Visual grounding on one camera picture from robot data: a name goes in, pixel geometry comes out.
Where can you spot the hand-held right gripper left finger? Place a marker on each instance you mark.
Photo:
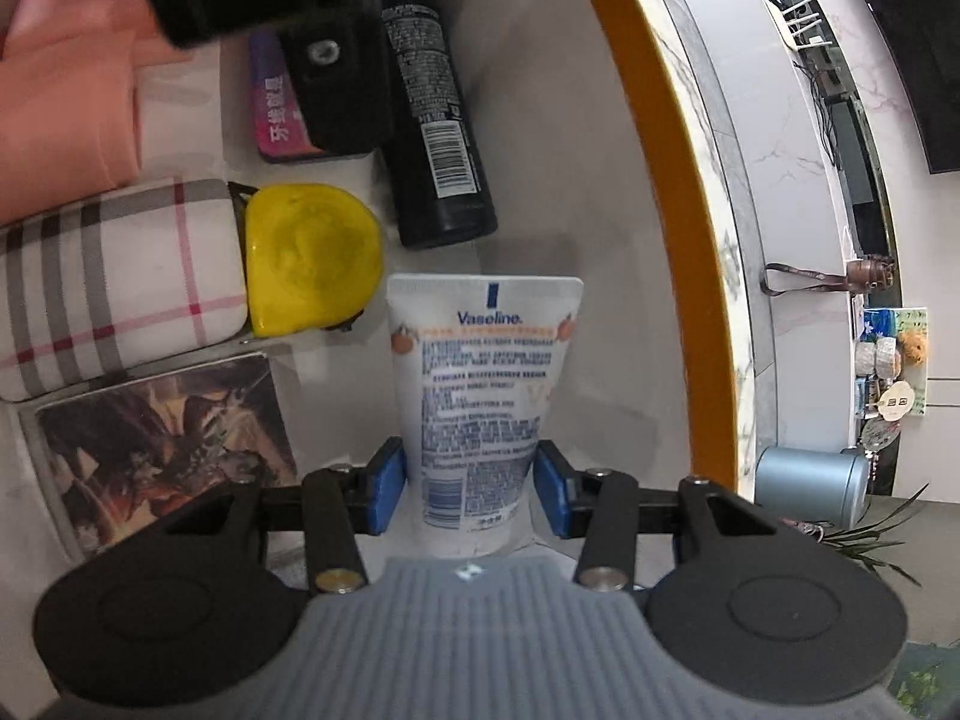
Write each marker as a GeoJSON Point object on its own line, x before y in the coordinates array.
{"type": "Point", "coordinates": [386, 484]}

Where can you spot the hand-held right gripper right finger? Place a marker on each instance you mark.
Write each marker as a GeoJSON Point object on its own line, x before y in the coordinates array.
{"type": "Point", "coordinates": [555, 491]}

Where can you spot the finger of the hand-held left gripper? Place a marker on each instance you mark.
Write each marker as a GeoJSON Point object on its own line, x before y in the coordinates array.
{"type": "Point", "coordinates": [337, 82]}

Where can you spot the printed box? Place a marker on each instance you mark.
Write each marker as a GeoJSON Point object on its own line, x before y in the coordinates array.
{"type": "Point", "coordinates": [274, 112]}

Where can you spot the white lotion tube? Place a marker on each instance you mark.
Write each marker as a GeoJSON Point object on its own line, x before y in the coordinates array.
{"type": "Point", "coordinates": [480, 405]}

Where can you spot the black spray can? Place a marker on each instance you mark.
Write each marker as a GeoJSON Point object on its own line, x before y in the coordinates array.
{"type": "Point", "coordinates": [442, 165]}

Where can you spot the pink pump bottle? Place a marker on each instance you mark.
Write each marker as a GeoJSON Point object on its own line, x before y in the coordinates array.
{"type": "Point", "coordinates": [67, 120]}

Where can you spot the yellow tape measure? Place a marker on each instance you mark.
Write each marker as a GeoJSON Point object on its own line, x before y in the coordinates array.
{"type": "Point", "coordinates": [315, 262]}

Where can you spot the illustrated card box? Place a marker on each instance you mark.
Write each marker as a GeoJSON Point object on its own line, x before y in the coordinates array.
{"type": "Point", "coordinates": [172, 435]}

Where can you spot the plaid glasses case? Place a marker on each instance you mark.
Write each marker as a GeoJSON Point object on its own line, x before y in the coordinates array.
{"type": "Point", "coordinates": [112, 292]}

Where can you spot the orange cardboard box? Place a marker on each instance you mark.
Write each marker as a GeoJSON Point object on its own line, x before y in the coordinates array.
{"type": "Point", "coordinates": [675, 165]}

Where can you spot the grey pedal trash can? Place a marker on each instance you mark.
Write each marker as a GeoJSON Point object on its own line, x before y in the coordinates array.
{"type": "Point", "coordinates": [814, 487]}

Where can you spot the tall leaf potted plant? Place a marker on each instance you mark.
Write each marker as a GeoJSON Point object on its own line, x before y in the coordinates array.
{"type": "Point", "coordinates": [877, 532]}

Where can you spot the marble television console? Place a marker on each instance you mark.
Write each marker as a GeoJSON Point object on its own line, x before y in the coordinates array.
{"type": "Point", "coordinates": [795, 240]}

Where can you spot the round paper fan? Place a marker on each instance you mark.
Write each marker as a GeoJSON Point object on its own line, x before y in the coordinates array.
{"type": "Point", "coordinates": [896, 401]}

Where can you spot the green picture board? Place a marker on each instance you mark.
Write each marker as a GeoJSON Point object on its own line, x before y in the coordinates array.
{"type": "Point", "coordinates": [889, 330]}

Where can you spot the brown teddy bear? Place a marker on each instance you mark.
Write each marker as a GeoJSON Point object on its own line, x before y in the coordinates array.
{"type": "Point", "coordinates": [915, 345]}

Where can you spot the white router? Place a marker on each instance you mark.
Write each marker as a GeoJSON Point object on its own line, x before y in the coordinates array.
{"type": "Point", "coordinates": [801, 21]}

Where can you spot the black television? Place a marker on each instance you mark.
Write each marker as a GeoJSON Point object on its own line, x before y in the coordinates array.
{"type": "Point", "coordinates": [930, 52]}

